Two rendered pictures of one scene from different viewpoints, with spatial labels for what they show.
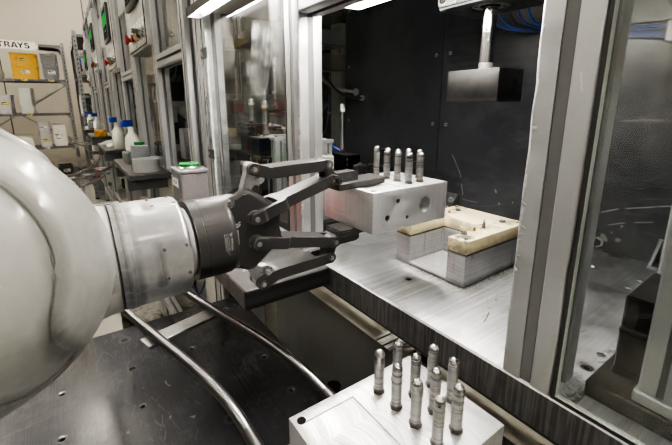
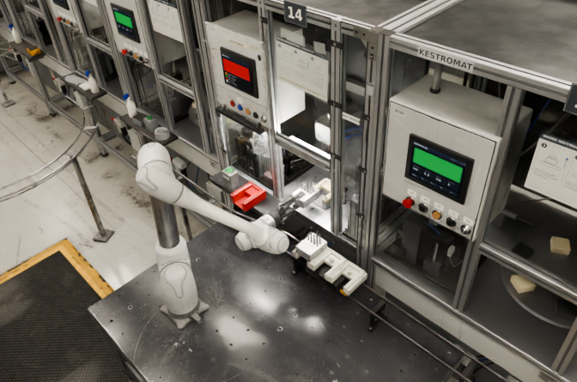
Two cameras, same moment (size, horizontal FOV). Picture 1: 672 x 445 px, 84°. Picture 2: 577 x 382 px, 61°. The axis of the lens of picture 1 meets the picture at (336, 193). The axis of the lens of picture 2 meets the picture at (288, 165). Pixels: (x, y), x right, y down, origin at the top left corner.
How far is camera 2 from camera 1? 2.14 m
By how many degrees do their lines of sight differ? 25
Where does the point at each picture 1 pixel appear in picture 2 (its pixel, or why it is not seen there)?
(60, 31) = not seen: outside the picture
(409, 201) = (311, 198)
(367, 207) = (302, 203)
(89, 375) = (215, 243)
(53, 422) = (219, 256)
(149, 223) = (270, 222)
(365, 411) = (306, 243)
